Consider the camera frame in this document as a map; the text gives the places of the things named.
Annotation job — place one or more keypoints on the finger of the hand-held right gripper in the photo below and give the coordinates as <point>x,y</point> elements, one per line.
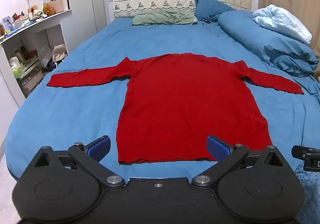
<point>303,151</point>

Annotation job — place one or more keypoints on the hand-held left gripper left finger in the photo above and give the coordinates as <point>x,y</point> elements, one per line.
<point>100,147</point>

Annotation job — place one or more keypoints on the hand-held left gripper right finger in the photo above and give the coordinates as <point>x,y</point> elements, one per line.
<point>217,148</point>

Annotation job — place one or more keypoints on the red knit sweater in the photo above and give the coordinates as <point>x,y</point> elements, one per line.
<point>185,104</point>

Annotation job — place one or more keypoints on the blue fluffy rug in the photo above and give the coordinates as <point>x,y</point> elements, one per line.
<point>308,194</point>

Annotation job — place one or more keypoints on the bed with blue sheet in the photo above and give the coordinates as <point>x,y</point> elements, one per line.
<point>82,111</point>

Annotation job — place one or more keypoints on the beige tote bag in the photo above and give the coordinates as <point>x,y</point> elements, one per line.
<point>59,51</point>

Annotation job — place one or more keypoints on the white plastic bag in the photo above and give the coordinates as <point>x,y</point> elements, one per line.
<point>45,55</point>

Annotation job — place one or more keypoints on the green tissue pack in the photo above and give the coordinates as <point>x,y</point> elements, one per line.
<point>17,72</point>

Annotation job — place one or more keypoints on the blue duvet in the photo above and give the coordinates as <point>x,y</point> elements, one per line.
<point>262,41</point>

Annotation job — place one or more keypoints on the light blue blanket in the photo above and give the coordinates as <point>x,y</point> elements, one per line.
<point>282,20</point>

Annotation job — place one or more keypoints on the white desk with shelves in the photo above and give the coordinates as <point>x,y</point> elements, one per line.
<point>37,27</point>

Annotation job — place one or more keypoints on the blue pillow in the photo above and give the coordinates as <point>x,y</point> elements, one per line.
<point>210,8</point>

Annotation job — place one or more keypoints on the green pillow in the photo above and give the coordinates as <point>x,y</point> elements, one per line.
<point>162,16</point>

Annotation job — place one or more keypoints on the orange-brown plush toy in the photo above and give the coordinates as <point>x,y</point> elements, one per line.
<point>48,9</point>

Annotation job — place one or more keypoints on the wicker basket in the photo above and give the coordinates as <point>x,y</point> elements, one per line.
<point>57,5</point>

